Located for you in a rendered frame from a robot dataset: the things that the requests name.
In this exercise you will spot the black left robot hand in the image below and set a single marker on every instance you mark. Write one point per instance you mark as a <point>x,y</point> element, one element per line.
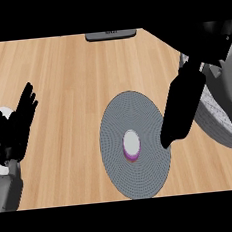
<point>17,131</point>

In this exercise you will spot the purple can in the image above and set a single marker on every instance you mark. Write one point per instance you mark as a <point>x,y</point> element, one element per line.
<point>132,146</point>

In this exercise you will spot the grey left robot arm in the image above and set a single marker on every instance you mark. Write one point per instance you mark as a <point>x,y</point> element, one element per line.
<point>7,190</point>

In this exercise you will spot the round grey woven placemat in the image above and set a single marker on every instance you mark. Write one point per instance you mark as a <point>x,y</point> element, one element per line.
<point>140,179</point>

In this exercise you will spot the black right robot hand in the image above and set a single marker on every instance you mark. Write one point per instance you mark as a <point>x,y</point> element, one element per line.
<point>182,108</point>

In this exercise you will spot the dark grey appliance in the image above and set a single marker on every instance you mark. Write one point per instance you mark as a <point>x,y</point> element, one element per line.
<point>111,35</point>

